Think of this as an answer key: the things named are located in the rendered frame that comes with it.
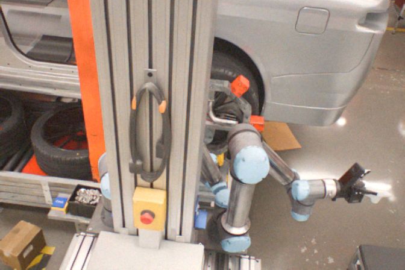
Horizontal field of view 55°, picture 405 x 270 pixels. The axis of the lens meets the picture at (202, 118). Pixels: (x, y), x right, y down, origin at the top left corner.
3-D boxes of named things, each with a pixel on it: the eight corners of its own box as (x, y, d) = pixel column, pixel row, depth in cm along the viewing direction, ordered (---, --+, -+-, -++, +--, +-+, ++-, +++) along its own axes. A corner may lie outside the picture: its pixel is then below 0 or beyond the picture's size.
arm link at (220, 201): (235, 204, 177) (239, 184, 169) (242, 228, 166) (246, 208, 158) (210, 205, 175) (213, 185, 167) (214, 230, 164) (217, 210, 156)
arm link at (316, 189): (288, 190, 152) (293, 175, 146) (314, 188, 153) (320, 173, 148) (295, 206, 146) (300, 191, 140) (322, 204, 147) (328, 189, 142)
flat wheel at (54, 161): (125, 120, 322) (124, 97, 308) (130, 178, 271) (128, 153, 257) (41, 126, 309) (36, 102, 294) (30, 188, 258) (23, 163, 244)
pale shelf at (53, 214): (128, 205, 234) (128, 201, 232) (121, 228, 221) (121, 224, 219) (59, 196, 235) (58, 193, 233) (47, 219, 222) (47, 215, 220)
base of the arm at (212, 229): (238, 245, 171) (241, 232, 165) (205, 241, 171) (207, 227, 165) (240, 218, 183) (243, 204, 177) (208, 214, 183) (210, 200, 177)
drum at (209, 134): (215, 125, 244) (217, 107, 236) (213, 147, 227) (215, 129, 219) (193, 122, 245) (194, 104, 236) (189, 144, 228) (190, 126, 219)
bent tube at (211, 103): (237, 107, 227) (240, 92, 220) (237, 128, 212) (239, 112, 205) (208, 103, 227) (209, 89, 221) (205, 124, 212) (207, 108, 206)
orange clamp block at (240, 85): (238, 90, 228) (249, 81, 224) (238, 97, 222) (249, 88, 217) (230, 84, 226) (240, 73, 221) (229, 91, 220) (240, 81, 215)
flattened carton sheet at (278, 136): (278, 113, 394) (279, 110, 391) (301, 148, 352) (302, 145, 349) (250, 115, 387) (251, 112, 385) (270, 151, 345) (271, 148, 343)
